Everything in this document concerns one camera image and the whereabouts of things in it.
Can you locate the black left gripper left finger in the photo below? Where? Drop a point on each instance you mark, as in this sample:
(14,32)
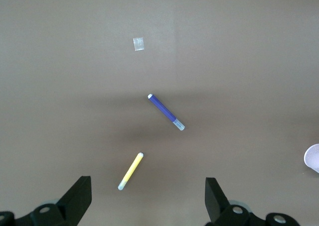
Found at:
(67,206)

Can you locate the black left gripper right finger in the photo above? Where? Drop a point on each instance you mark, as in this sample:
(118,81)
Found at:
(221,208)

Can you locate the purple marker pen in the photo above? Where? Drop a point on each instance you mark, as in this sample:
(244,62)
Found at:
(164,110)

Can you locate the pink mesh pen holder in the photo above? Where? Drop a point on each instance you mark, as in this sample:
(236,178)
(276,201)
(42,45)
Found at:
(312,156)

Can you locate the yellow marker pen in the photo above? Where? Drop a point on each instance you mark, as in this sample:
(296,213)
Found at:
(132,170)

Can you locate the small clear tape piece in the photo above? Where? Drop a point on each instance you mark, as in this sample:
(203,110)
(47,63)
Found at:
(138,44)

